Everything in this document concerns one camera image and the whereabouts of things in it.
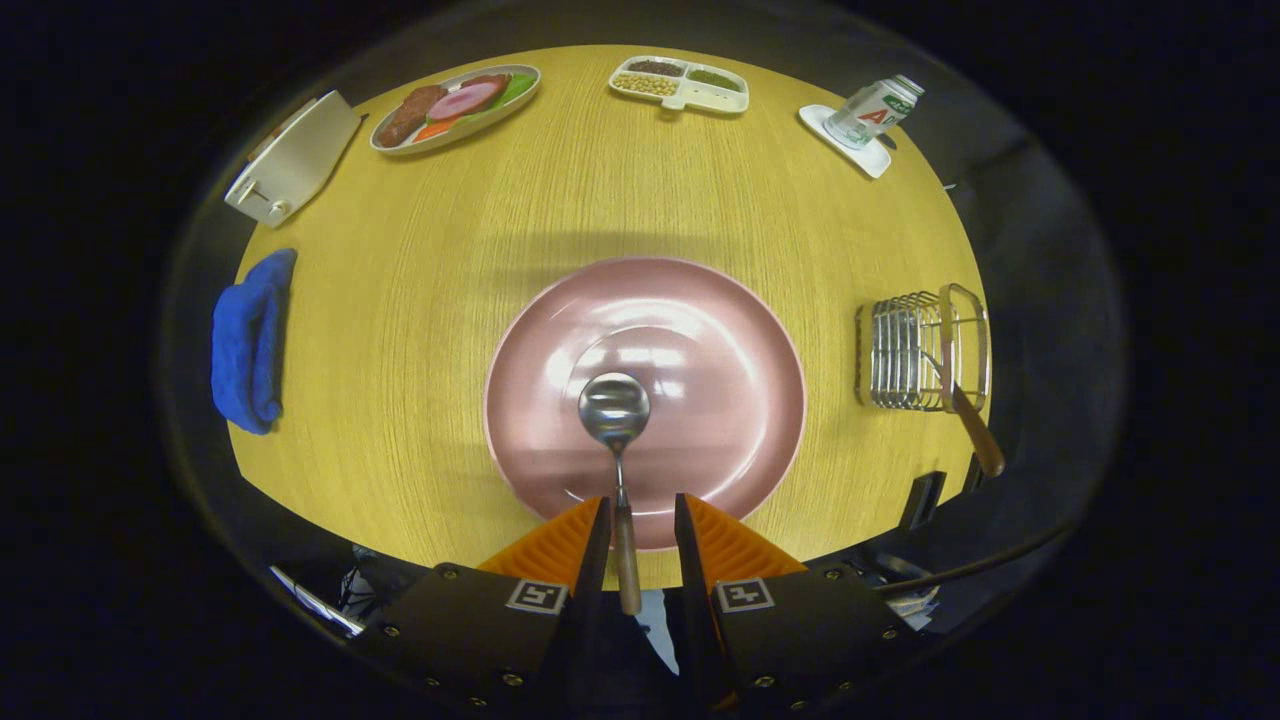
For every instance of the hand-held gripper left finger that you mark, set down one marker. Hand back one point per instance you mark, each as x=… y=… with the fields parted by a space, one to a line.
x=595 y=560

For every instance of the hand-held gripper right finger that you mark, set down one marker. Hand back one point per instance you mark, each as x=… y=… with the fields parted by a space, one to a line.
x=690 y=570

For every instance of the pink round plate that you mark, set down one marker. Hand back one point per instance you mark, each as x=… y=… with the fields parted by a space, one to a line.
x=720 y=420

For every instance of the black table clamp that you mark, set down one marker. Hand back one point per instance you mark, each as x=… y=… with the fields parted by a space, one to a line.
x=972 y=475
x=922 y=500

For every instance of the blue cloth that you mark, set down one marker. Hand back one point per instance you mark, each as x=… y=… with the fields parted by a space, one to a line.
x=245 y=350

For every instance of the white square coaster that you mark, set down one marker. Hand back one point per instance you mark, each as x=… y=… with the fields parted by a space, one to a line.
x=865 y=160

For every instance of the grey oval food plate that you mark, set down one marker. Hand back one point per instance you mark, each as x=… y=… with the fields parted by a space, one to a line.
x=470 y=130

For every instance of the orange carrot piece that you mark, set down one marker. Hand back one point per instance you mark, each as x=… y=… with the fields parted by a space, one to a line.
x=432 y=130

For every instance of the white divided tray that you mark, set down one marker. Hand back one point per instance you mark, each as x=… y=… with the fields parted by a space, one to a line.
x=705 y=98

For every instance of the pile of yellow beans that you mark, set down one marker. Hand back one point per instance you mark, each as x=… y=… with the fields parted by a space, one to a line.
x=645 y=85

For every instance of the pink ham slice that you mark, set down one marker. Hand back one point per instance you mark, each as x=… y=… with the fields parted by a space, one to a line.
x=465 y=100

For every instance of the green lettuce leaf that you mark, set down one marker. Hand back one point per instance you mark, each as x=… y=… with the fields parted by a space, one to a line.
x=518 y=88

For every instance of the brown meat patty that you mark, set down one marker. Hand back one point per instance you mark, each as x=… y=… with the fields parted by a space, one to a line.
x=410 y=115

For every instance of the white plastic drink bottle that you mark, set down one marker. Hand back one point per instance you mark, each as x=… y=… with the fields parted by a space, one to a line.
x=870 y=112

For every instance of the pile of green beans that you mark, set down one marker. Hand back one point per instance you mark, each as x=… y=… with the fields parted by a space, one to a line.
x=713 y=78

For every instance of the pile of dark beans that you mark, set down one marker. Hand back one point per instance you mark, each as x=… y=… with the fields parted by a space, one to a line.
x=655 y=68

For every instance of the white toaster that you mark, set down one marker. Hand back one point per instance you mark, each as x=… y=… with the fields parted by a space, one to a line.
x=300 y=155

